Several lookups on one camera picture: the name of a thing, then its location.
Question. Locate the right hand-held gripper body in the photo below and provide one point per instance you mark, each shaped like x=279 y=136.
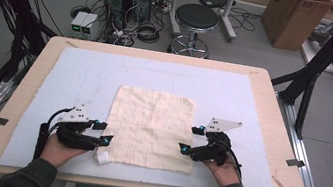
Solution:
x=212 y=153

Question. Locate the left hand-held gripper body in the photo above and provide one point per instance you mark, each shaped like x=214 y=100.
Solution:
x=76 y=140

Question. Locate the cream cloth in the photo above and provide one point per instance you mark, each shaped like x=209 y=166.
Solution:
x=149 y=128

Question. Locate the person's left hand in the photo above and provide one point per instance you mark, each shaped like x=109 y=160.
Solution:
x=55 y=153

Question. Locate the person's right hand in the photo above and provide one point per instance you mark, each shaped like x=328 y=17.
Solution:
x=225 y=175

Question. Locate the white foam mat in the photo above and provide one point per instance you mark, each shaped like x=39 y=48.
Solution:
x=90 y=71

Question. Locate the white power supply box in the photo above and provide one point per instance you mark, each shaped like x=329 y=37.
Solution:
x=78 y=20
x=89 y=22

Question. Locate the black round stool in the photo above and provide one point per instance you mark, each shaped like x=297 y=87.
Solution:
x=197 y=16

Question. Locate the flat black device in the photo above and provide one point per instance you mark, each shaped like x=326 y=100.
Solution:
x=216 y=0

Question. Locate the brown cardboard box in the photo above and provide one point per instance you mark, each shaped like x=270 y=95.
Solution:
x=293 y=22

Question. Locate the black metal frame stand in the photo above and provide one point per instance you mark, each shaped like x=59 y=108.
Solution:
x=330 y=48

